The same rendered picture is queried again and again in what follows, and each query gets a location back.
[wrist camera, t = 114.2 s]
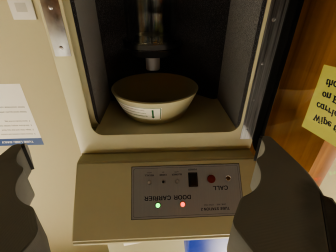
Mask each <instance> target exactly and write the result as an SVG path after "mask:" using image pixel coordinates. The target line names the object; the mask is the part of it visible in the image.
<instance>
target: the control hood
mask: <svg viewBox="0 0 336 252"><path fill-rule="evenodd" d="M209 164H239V169H240V178H241V187H242V196H243V197H244V196H246V195H248V194H250V193H251V192H252V190H251V187H250V184H251V181H252V177H253V173H254V169H255V165H256V161H254V155H253V154H252V152H251V151H250V150H218V151H184V152H150V153H116V154H82V155H81V156H80V158H79V160H78V162H77V166H76V181H75V195H74V209H73V223H72V237H71V243H72V244H73V246H85V245H106V244H127V243H148V242H169V241H190V240H211V239H229V236H230V232H231V228H232V223H233V219H234V215H232V216H209V217H186V218H162V219H139V220H131V204H132V167H147V166H178V165H209Z"/></svg>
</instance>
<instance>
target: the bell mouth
mask: <svg viewBox="0 0 336 252"><path fill-rule="evenodd" d="M198 89H199V87H198V85H197V83H196V82H195V81H194V80H192V79H190V78H188V77H186V76H182V75H179V74H173V73H163V72H151V73H141V74H135V75H131V76H127V77H124V78H122V79H120V80H118V81H117V82H115V83H114V84H113V86H112V87H111V92H112V93H113V95H114V96H115V98H116V100H117V101H118V103H119V104H120V106H121V107H122V109H123V110H124V111H125V113H126V114H127V116H128V117H130V118H131V119H133V120H135V121H137V122H140V123H146V124H163V123H169V122H172V121H175V120H177V119H179V118H181V117H182V116H183V115H184V114H185V112H186V110H187V109H188V107H189V105H190V103H191V102H192V100H193V98H194V96H195V95H196V93H197V91H198ZM155 98H160V99H168V100H172V101H165V102H141V101H142V100H146V99H155Z"/></svg>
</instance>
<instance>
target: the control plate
mask: <svg viewBox="0 0 336 252"><path fill-rule="evenodd" d="M188 173H197V181H198V186H193V187H189V176H188ZM209 175H213V176H214V177H215V182H214V183H210V182H208V180H207V178H208V176H209ZM226 176H230V177H231V180H230V181H226V179H225V177H226ZM162 179H164V180H165V184H161V180H162ZM175 179H179V183H178V184H176V183H175ZM148 180H151V182H152V184H150V185H148V184H147V181H148ZM242 197H243V192H242V183H241V174H240V165H239V163H225V164H194V165H163V166H132V167H131V220H150V219H174V218H197V217H220V216H234V215H235V213H236V210H237V208H238V205H239V202H240V199H241V198H242ZM182 201H184V202H185V204H186V205H185V207H181V206H180V202H182ZM157 202H159V203H160V204H161V207H160V208H156V207H155V204H156V203H157Z"/></svg>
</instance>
